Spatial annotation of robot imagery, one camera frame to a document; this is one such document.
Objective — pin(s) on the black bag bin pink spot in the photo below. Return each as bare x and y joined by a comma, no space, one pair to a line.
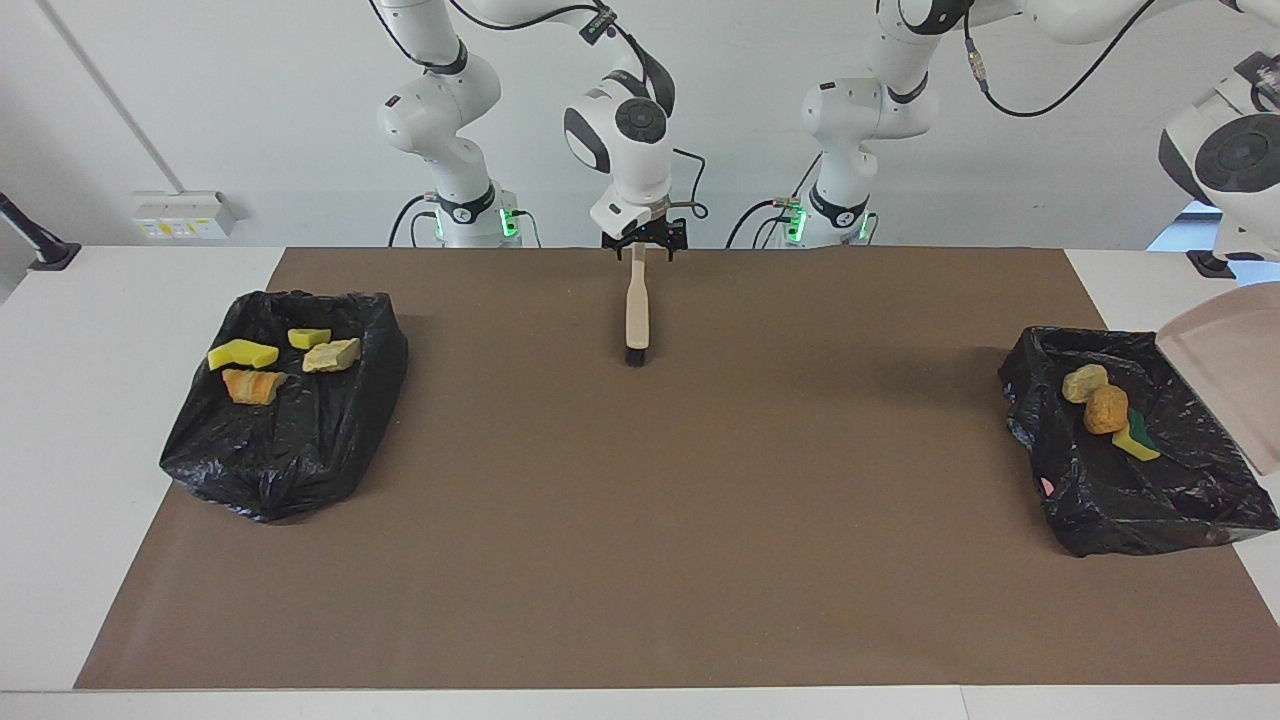
1130,500

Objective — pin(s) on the brown oval bread roll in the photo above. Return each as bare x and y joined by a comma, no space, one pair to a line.
1105,410

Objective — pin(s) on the beige plastic dustpan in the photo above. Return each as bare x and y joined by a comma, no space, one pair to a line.
1230,370

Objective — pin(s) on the notched yellow sponge piece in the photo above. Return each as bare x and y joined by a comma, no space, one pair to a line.
243,353

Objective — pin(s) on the white wall outlet box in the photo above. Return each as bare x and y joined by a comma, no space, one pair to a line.
180,215

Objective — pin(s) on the yellow sponge with green backing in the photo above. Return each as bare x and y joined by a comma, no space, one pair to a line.
309,337

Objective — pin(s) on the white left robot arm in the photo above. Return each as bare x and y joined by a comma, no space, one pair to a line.
860,110

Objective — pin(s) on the beige brush with black bristles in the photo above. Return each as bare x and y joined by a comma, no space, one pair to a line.
637,300

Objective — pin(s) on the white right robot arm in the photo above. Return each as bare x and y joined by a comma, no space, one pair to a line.
630,140

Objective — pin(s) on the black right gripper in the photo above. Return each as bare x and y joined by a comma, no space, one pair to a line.
648,235

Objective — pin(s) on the brown table mat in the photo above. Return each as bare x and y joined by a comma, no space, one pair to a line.
640,600

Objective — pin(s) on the black bag lined bin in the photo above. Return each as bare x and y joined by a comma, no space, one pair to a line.
300,450

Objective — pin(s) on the small yellow sponge wedge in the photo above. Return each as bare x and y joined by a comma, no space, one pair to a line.
1136,437

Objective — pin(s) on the black clamp stand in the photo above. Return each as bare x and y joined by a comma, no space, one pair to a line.
1210,266
50,255

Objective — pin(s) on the orange striped bread piece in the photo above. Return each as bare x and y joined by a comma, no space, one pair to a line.
253,385
1084,382
331,355

